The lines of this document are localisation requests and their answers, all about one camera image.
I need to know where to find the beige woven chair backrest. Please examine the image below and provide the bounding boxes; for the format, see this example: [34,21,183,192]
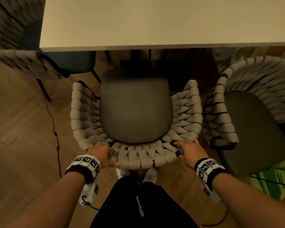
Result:
[0,0,47,49]

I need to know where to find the person's white shoe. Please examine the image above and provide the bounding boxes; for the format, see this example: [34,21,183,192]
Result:
[142,167,158,184]
[116,167,131,179]

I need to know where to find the person's left hand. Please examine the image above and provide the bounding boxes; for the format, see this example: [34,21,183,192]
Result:
[85,142,120,169]

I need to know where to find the person's black trousers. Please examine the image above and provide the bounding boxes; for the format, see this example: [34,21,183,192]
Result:
[90,175,200,228]

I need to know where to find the dark wrist camera cable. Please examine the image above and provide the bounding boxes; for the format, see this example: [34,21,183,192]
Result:
[201,208,229,225]
[82,196,102,211]

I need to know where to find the thin black floor cable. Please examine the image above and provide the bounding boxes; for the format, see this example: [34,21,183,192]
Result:
[45,99,62,178]

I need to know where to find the beige woven chair dark green seat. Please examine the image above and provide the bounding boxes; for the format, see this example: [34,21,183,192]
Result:
[0,48,102,102]

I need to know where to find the person's right forearm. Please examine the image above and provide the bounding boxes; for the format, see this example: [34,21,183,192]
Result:
[212,173,285,228]

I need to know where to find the beige woven chair grey cushion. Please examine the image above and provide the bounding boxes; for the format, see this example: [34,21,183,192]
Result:
[70,69,204,170]

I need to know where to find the beige woven chair olive cushion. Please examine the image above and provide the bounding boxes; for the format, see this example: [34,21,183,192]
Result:
[201,56,285,177]

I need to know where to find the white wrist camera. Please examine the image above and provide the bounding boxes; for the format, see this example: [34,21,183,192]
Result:
[203,182,222,205]
[79,183,99,207]

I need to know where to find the person's left forearm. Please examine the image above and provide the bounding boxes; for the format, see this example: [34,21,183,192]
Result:
[5,171,86,228]

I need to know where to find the black wristband with marker tiles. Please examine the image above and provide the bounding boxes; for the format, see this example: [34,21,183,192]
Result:
[194,158,228,189]
[65,155,102,185]

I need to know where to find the person's right hand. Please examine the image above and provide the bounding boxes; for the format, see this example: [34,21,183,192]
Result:
[177,139,209,167]

